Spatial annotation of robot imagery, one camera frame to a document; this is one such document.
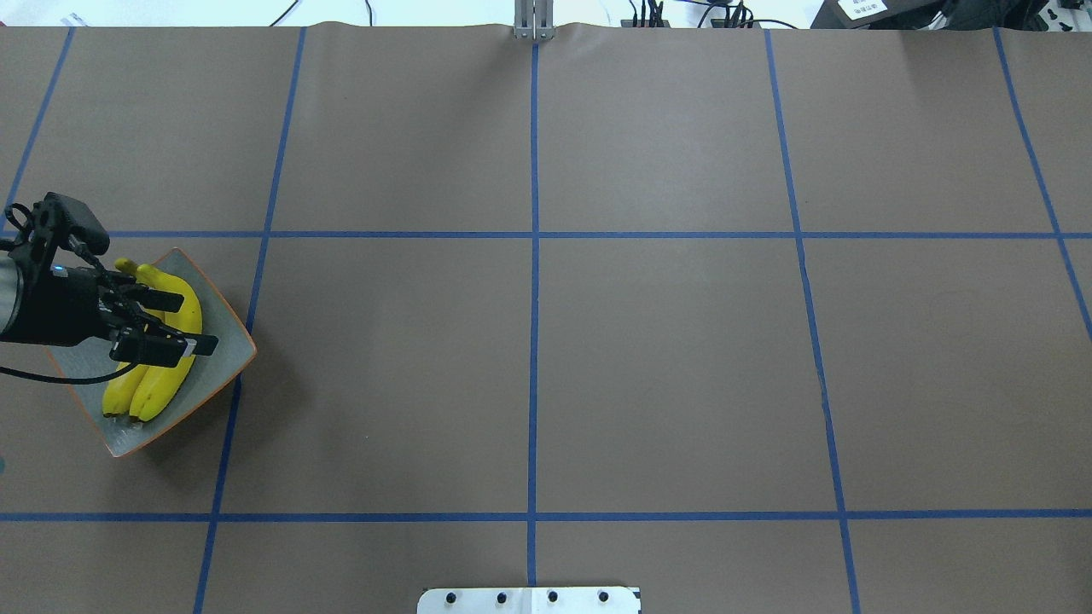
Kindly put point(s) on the white camera stand pillar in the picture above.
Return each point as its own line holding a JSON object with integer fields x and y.
{"x": 571, "y": 599}

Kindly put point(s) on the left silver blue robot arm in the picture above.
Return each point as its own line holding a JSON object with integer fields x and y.
{"x": 65, "y": 306}

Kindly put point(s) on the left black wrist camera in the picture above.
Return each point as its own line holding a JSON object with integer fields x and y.
{"x": 56, "y": 222}

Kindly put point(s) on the aluminium frame post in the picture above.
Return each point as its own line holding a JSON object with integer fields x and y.
{"x": 534, "y": 20}

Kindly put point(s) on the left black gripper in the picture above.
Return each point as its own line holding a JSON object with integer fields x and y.
{"x": 61, "y": 308}

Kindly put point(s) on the long yellow banana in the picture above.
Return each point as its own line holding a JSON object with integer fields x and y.
{"x": 159, "y": 385}

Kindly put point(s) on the black label printer box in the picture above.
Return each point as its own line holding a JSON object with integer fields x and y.
{"x": 876, "y": 15}

